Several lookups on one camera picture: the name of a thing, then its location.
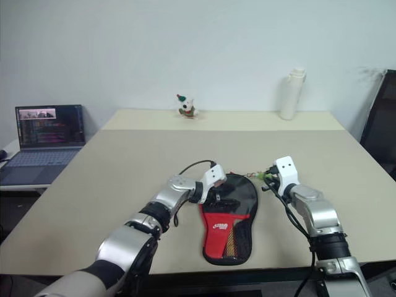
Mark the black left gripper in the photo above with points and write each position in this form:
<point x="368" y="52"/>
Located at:
<point x="214" y="198"/>

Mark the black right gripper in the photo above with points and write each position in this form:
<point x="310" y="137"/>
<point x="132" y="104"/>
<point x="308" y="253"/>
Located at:
<point x="275" y="179"/>

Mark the green red zipper pull charm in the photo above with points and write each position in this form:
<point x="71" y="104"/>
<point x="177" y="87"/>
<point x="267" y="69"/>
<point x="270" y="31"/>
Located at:
<point x="259" y="175"/>

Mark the black red paddle case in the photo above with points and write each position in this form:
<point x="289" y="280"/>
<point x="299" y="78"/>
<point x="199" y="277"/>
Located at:
<point x="230" y="227"/>

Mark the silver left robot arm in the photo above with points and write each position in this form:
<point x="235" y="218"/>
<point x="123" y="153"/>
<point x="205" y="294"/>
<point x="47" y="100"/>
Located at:
<point x="145" y="222"/>

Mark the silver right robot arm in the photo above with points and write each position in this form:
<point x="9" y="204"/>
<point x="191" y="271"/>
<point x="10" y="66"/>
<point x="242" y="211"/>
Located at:
<point x="321" y="216"/>

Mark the white water bottle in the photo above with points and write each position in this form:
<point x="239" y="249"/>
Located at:
<point x="290" y="96"/>

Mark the small white plush toy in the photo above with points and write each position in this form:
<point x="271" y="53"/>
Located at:
<point x="187" y="108"/>

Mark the black office chair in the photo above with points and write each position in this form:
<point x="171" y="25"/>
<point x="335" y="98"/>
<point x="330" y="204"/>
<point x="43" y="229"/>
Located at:
<point x="382" y="123"/>

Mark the open grey laptop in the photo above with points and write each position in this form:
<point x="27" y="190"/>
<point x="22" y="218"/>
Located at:
<point x="46" y="139"/>

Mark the white side table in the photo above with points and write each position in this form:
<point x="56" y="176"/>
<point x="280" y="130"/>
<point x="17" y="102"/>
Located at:
<point x="31" y="187"/>

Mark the small dark round object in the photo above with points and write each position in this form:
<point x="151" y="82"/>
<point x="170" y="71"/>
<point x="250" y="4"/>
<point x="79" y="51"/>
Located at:
<point x="3" y="155"/>

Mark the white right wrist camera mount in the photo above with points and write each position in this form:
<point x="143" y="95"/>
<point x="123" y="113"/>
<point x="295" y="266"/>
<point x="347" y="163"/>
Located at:
<point x="287" y="173"/>

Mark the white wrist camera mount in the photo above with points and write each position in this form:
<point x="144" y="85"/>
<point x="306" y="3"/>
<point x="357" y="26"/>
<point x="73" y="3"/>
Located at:
<point x="287" y="173"/>
<point x="213" y="174"/>

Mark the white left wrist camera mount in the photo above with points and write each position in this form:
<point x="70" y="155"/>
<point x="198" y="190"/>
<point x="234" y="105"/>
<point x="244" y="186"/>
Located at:
<point x="213" y="174"/>

